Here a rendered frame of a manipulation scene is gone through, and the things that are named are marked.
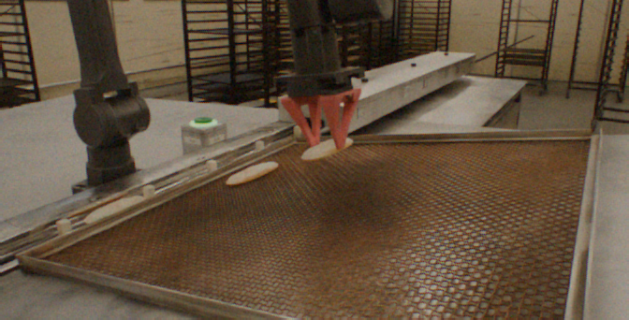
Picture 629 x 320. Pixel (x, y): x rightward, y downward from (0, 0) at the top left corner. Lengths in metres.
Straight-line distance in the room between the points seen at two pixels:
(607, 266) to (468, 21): 7.35
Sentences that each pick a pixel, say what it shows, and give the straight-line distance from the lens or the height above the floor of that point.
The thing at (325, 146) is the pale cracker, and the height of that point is 0.97.
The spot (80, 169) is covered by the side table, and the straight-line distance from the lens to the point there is 1.05.
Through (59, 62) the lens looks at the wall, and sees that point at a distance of 5.78.
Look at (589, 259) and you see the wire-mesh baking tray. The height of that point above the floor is 0.99.
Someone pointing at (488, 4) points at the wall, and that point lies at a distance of 7.62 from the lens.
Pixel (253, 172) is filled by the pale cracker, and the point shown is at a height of 0.91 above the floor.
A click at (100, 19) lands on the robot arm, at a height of 1.12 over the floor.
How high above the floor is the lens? 1.15
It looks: 17 degrees down
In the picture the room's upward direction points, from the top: straight up
